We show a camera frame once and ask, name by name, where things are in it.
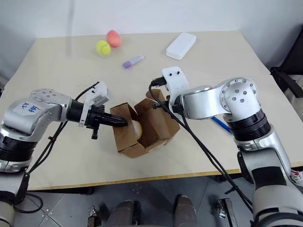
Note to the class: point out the pink peach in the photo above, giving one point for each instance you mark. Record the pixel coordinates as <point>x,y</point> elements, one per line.
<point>114,38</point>

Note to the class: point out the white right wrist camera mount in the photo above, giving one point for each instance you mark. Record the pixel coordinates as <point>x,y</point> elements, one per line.
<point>176,80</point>

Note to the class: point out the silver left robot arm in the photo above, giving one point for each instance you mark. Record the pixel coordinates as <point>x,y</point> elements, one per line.
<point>42,111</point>

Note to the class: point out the blue pen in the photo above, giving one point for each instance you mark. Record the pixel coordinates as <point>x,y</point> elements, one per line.
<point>220,123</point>

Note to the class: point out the dark rounded shape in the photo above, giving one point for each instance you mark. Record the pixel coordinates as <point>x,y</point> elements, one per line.
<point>185,210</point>
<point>124,214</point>

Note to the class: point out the red and white sneaker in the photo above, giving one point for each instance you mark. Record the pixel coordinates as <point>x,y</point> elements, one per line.
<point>297,177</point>

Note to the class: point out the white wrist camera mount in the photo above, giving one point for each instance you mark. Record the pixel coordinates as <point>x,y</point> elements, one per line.
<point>99,91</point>
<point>176,80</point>

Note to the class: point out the pale yellow round item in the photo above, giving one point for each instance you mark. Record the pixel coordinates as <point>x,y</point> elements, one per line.
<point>137,128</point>

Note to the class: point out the black chair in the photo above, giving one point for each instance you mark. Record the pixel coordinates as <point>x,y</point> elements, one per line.
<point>284,80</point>

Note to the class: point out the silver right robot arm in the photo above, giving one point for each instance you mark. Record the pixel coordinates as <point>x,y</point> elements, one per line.
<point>241,94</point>

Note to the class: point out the white rectangular case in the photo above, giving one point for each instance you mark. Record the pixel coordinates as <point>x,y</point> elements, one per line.
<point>181,45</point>

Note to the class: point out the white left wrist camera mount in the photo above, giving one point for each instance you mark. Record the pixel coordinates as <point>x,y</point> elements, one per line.
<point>99,91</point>

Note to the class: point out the brown cardboard box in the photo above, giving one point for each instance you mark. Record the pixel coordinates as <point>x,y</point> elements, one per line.
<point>154,123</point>

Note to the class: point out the yellow tennis ball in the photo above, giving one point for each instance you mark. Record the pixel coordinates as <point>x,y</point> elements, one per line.
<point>103,48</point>

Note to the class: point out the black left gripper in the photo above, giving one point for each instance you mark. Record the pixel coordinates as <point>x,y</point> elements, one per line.
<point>95,118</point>

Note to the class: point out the purple highlighter pen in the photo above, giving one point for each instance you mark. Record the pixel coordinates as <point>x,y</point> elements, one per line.
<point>132,62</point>

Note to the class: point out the metal floor bracket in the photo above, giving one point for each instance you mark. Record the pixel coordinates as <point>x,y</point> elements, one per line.
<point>94,217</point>
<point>227,212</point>

